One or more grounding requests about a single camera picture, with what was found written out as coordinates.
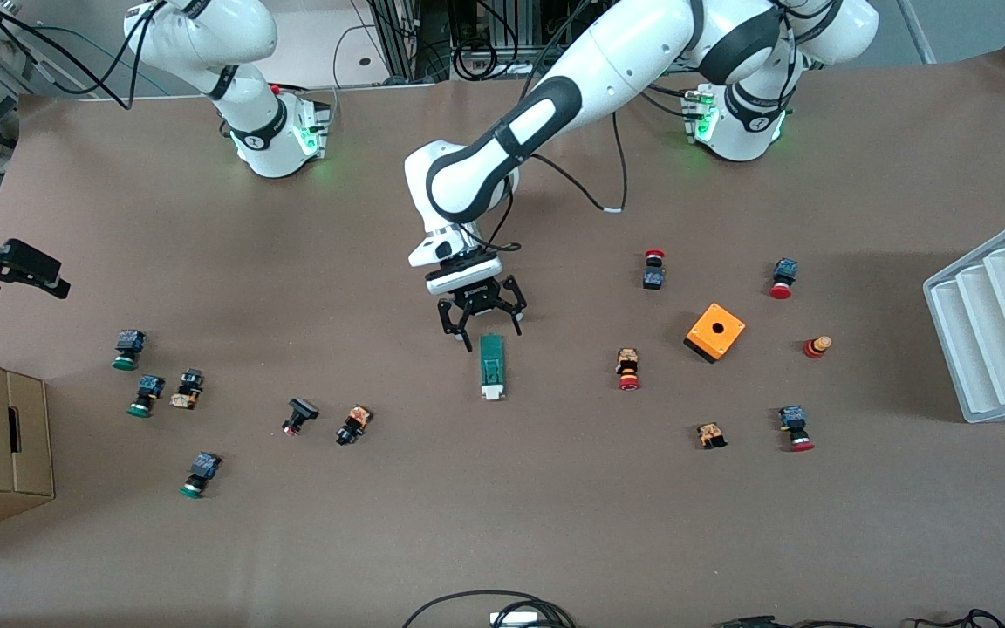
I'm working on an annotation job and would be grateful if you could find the black push button orange block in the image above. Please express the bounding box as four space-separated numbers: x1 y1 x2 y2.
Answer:
335 405 373 447
169 368 206 411

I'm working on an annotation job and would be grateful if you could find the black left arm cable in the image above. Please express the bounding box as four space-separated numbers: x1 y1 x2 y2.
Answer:
533 113 627 215

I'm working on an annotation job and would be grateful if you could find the black looped cable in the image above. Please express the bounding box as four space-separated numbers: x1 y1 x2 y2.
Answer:
401 590 578 628

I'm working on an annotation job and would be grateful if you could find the aluminium equipment rack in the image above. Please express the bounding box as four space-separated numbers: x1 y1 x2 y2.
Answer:
367 0 608 81

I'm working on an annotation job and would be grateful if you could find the orange button enclosure box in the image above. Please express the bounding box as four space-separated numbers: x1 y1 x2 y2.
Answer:
683 302 747 365

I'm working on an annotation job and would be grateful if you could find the white ribbed plastic tray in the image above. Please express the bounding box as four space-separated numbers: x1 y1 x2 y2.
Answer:
922 207 1005 425

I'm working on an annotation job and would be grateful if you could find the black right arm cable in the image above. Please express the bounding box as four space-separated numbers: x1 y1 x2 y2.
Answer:
0 4 159 110

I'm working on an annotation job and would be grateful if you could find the black coiled cable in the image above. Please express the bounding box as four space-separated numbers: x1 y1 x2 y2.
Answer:
453 39 498 81

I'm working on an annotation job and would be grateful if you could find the aluminium frame bar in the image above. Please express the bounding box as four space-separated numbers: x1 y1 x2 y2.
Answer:
895 0 938 64

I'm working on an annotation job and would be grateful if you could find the black cable with connector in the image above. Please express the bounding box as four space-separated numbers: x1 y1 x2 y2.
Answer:
716 608 1005 628

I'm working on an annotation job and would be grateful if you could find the green terminal block module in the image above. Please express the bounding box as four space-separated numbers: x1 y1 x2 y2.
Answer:
479 333 508 401

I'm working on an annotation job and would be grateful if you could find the green push button blue block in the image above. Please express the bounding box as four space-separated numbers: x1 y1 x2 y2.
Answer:
112 329 147 372
179 451 223 500
126 374 166 419

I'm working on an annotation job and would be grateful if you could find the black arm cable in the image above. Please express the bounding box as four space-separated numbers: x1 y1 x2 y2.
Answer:
533 113 627 215
0 4 159 110

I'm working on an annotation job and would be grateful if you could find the black square button red block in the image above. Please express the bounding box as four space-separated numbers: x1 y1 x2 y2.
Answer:
281 398 320 437

